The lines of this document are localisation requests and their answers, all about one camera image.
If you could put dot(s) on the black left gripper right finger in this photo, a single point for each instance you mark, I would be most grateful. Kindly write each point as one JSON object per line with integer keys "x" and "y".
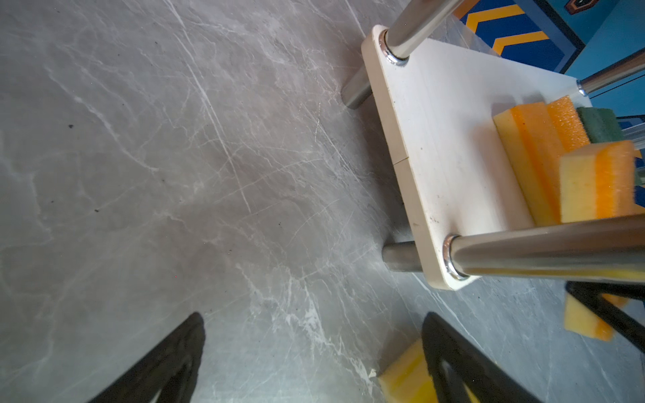
{"x": 457, "y": 367}

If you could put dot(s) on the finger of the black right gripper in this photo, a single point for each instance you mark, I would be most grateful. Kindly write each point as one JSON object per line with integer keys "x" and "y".
{"x": 595, "y": 311}

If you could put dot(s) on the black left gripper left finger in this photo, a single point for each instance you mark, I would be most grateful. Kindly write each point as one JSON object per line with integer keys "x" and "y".
{"x": 168, "y": 373}

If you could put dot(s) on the orange sponge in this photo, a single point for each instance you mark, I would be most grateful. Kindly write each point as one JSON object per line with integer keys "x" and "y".
{"x": 596, "y": 182}
{"x": 533, "y": 148}
{"x": 569, "y": 127}

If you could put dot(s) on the white two-tier metal shelf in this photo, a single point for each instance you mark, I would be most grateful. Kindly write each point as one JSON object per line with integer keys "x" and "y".
{"x": 468, "y": 216}

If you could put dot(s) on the yellow sponge top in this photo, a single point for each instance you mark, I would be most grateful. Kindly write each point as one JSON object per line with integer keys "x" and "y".
{"x": 407, "y": 380}

